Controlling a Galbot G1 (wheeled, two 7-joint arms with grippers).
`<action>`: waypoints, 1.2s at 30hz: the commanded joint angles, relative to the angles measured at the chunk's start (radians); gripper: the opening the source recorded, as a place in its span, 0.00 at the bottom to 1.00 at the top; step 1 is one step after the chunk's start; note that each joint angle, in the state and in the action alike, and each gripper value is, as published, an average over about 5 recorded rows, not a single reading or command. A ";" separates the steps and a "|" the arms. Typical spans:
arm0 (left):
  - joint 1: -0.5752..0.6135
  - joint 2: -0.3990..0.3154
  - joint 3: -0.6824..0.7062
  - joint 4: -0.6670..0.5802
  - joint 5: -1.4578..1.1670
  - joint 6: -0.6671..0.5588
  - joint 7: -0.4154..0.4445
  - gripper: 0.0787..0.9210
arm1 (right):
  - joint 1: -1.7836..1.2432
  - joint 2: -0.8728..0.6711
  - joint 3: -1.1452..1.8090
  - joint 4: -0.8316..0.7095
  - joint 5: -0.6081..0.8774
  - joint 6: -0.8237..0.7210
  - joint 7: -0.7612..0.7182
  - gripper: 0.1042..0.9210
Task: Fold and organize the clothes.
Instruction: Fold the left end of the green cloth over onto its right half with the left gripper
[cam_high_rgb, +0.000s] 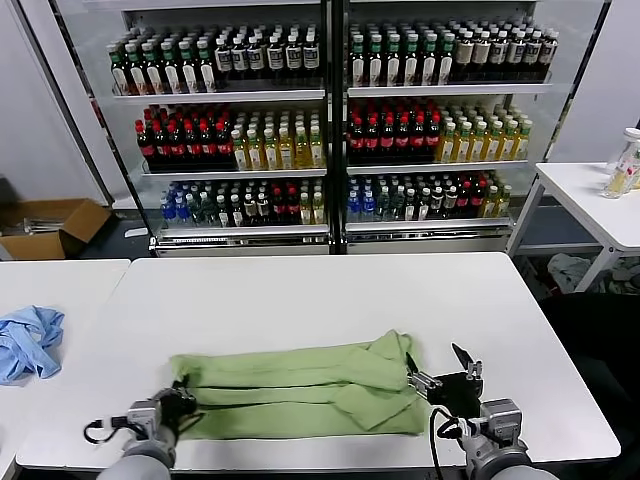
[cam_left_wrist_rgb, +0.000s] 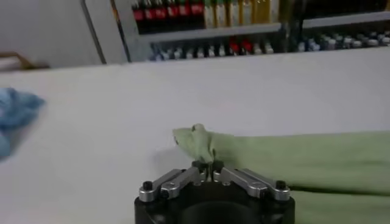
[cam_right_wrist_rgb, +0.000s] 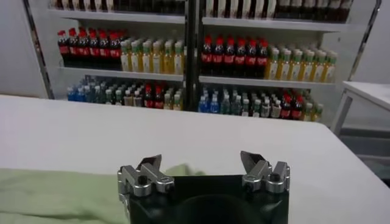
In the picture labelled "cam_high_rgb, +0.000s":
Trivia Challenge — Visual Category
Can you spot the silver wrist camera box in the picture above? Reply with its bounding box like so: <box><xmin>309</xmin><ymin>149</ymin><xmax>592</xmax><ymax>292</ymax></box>
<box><xmin>127</xmin><ymin>398</ymin><xmax>162</xmax><ymax>432</ymax></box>
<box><xmin>467</xmin><ymin>398</ymin><xmax>524</xmax><ymax>439</ymax></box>

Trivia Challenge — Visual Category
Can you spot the open brown cardboard box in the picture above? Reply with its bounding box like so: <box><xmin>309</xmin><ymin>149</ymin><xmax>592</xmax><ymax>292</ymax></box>
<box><xmin>0</xmin><ymin>197</ymin><xmax>114</xmax><ymax>261</ymax></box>

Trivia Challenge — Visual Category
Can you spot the clear plastic jar white lid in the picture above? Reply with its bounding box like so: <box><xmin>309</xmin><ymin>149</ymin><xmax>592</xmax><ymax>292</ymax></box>
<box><xmin>604</xmin><ymin>127</ymin><xmax>640</xmax><ymax>200</ymax></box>

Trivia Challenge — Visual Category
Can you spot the crumpled light blue shirt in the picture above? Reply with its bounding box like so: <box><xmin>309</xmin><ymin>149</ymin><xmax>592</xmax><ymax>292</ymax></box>
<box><xmin>0</xmin><ymin>303</ymin><xmax>67</xmax><ymax>386</ymax></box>

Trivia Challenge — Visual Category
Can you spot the white side table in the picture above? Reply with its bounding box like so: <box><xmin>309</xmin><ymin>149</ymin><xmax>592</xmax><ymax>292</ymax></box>
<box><xmin>505</xmin><ymin>160</ymin><xmax>640</xmax><ymax>294</ymax></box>

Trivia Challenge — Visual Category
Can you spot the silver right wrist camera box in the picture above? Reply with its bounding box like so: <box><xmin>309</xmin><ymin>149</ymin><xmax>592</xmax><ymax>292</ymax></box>
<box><xmin>467</xmin><ymin>398</ymin><xmax>524</xmax><ymax>439</ymax></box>

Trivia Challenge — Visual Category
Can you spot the grey metal parts bundle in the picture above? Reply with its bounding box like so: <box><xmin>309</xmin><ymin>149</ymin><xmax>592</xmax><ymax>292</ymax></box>
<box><xmin>1</xmin><ymin>213</ymin><xmax>62</xmax><ymax>236</ymax></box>

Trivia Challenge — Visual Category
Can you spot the grey green crumpled cloth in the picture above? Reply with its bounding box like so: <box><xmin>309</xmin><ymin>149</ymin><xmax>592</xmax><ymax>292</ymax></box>
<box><xmin>605</xmin><ymin>255</ymin><xmax>640</xmax><ymax>295</ymax></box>

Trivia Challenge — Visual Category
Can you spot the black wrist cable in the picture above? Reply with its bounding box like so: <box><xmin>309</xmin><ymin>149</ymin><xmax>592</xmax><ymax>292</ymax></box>
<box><xmin>82</xmin><ymin>411</ymin><xmax>207</xmax><ymax>446</ymax></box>
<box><xmin>428</xmin><ymin>406</ymin><xmax>470</xmax><ymax>480</ymax></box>

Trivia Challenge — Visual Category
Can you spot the light green t-shirt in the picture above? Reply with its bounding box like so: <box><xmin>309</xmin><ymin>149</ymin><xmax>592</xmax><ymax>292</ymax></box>
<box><xmin>168</xmin><ymin>328</ymin><xmax>427</xmax><ymax>442</ymax></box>

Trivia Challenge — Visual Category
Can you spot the green cap dark tea bottle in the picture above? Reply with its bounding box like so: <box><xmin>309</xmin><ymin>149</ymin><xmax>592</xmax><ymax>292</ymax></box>
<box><xmin>110</xmin><ymin>43</ymin><xmax>129</xmax><ymax>95</ymax></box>
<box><xmin>142</xmin><ymin>41</ymin><xmax>164</xmax><ymax>95</ymax></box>
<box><xmin>196</xmin><ymin>38</ymin><xmax>218</xmax><ymax>93</ymax></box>
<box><xmin>125</xmin><ymin>42</ymin><xmax>146</xmax><ymax>95</ymax></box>
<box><xmin>384</xmin><ymin>32</ymin><xmax>403</xmax><ymax>86</ymax></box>
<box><xmin>402</xmin><ymin>32</ymin><xmax>421</xmax><ymax>86</ymax></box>
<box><xmin>159</xmin><ymin>40</ymin><xmax>182</xmax><ymax>94</ymax></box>
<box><xmin>178</xmin><ymin>39</ymin><xmax>200</xmax><ymax>94</ymax></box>
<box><xmin>366</xmin><ymin>33</ymin><xmax>385</xmax><ymax>87</ymax></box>
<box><xmin>438</xmin><ymin>32</ymin><xmax>456</xmax><ymax>84</ymax></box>
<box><xmin>349</xmin><ymin>34</ymin><xmax>367</xmax><ymax>87</ymax></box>
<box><xmin>420</xmin><ymin>32</ymin><xmax>439</xmax><ymax>85</ymax></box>

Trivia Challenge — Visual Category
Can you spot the yellow tea bottle green label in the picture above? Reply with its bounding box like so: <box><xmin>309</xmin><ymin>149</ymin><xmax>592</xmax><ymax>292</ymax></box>
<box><xmin>247</xmin><ymin>128</ymin><xmax>264</xmax><ymax>171</ymax></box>
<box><xmin>278</xmin><ymin>126</ymin><xmax>295</xmax><ymax>170</ymax></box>
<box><xmin>232</xmin><ymin>128</ymin><xmax>250</xmax><ymax>171</ymax></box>
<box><xmin>294</xmin><ymin>125</ymin><xmax>311</xmax><ymax>169</ymax></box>
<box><xmin>309</xmin><ymin>124</ymin><xmax>326</xmax><ymax>169</ymax></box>
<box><xmin>516</xmin><ymin>117</ymin><xmax>532</xmax><ymax>160</ymax></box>
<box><xmin>486</xmin><ymin>119</ymin><xmax>503</xmax><ymax>161</ymax></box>
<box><xmin>455</xmin><ymin>120</ymin><xmax>473</xmax><ymax>163</ymax></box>
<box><xmin>501</xmin><ymin>118</ymin><xmax>518</xmax><ymax>161</ymax></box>
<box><xmin>471</xmin><ymin>119</ymin><xmax>488</xmax><ymax>162</ymax></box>
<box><xmin>263</xmin><ymin>127</ymin><xmax>280</xmax><ymax>170</ymax></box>
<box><xmin>439</xmin><ymin>120</ymin><xmax>457</xmax><ymax>164</ymax></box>

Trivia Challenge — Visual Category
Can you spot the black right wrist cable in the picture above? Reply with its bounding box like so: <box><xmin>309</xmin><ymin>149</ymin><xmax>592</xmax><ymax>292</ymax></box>
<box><xmin>428</xmin><ymin>406</ymin><xmax>470</xmax><ymax>480</ymax></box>

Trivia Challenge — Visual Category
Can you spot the white metal shelf board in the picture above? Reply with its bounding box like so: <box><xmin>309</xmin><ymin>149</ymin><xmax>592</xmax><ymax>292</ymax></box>
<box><xmin>141</xmin><ymin>167</ymin><xmax>329</xmax><ymax>180</ymax></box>
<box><xmin>112</xmin><ymin>87</ymin><xmax>327</xmax><ymax>105</ymax></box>
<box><xmin>345</xmin><ymin>216</ymin><xmax>515</xmax><ymax>236</ymax></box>
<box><xmin>154</xmin><ymin>223</ymin><xmax>331</xmax><ymax>240</ymax></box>
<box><xmin>347</xmin><ymin>82</ymin><xmax>555</xmax><ymax>98</ymax></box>
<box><xmin>347</xmin><ymin>159</ymin><xmax>531</xmax><ymax>175</ymax></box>

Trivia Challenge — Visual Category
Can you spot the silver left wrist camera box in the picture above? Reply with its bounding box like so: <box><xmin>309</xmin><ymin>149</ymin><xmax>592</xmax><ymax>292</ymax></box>
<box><xmin>127</xmin><ymin>398</ymin><xmax>162</xmax><ymax>432</ymax></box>

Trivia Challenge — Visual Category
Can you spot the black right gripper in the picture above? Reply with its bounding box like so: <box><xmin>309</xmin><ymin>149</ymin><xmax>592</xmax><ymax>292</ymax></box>
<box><xmin>405</xmin><ymin>342</ymin><xmax>484</xmax><ymax>417</ymax></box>

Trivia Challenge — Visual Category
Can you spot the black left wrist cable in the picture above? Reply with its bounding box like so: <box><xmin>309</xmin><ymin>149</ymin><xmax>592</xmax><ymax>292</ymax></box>
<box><xmin>82</xmin><ymin>411</ymin><xmax>207</xmax><ymax>446</ymax></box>

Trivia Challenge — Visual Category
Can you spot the glass door beverage cabinet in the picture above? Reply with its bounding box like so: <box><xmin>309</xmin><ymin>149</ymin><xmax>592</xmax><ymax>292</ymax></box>
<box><xmin>17</xmin><ymin>0</ymin><xmax>337</xmax><ymax>258</ymax></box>
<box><xmin>335</xmin><ymin>0</ymin><xmax>615</xmax><ymax>256</ymax></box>

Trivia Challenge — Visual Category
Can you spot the beige label dark bottle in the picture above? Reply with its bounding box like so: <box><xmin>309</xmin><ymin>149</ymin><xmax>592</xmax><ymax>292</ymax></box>
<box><xmin>474</xmin><ymin>30</ymin><xmax>493</xmax><ymax>80</ymax></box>
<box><xmin>457</xmin><ymin>30</ymin><xmax>476</xmax><ymax>81</ymax></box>

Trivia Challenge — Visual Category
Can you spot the white cap dark label bottle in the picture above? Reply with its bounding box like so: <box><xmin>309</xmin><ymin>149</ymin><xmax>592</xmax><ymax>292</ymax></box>
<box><xmin>248</xmin><ymin>34</ymin><xmax>267</xmax><ymax>80</ymax></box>
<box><xmin>508</xmin><ymin>29</ymin><xmax>527</xmax><ymax>79</ymax></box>
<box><xmin>284</xmin><ymin>32</ymin><xmax>303</xmax><ymax>79</ymax></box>
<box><xmin>490</xmin><ymin>29</ymin><xmax>509</xmax><ymax>80</ymax></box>
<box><xmin>526</xmin><ymin>29</ymin><xmax>544</xmax><ymax>79</ymax></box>
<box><xmin>542</xmin><ymin>29</ymin><xmax>560</xmax><ymax>77</ymax></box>
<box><xmin>215</xmin><ymin>35</ymin><xmax>235</xmax><ymax>80</ymax></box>
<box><xmin>302</xmin><ymin>30</ymin><xmax>321</xmax><ymax>78</ymax></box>
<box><xmin>231</xmin><ymin>35</ymin><xmax>250</xmax><ymax>80</ymax></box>
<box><xmin>266</xmin><ymin>33</ymin><xmax>286</xmax><ymax>79</ymax></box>

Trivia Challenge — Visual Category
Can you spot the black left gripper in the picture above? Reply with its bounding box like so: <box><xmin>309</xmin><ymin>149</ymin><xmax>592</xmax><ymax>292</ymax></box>
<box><xmin>158</xmin><ymin>387</ymin><xmax>199</xmax><ymax>421</ymax></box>

